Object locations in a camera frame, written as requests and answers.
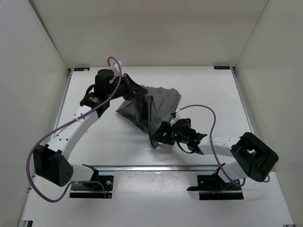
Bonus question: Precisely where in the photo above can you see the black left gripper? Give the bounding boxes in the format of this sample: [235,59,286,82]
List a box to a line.
[109,71,149,98]

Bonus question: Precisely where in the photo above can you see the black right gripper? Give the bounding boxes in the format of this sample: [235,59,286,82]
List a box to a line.
[150,122,187,146]

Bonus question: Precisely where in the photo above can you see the grey pleated skirt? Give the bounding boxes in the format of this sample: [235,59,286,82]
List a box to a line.
[116,87,181,137]

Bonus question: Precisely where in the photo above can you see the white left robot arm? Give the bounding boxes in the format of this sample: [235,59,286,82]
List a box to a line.
[33,69,148,188]

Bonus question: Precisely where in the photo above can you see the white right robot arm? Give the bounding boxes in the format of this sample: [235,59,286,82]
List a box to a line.
[150,118,278,194]

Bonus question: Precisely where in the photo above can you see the left blue corner label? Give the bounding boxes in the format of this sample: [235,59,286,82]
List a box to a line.
[73,67,90,71]

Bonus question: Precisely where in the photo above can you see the blue corner label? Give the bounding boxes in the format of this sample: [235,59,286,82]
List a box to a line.
[214,66,230,70]
[73,67,90,71]

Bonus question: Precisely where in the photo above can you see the right blue corner label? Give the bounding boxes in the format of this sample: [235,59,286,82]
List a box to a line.
[214,66,230,70]

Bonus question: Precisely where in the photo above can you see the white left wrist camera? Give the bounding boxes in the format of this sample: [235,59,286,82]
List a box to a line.
[110,61,123,75]

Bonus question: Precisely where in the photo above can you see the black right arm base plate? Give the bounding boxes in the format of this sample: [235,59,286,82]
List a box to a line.
[197,175,244,201]

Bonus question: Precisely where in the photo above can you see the aluminium front table rail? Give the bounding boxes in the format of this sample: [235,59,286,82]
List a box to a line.
[94,165,218,172]

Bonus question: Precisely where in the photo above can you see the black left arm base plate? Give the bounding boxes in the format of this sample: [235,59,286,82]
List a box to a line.
[69,172,114,199]

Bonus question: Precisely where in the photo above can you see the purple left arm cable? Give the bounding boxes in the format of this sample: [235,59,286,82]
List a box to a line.
[25,56,124,203]

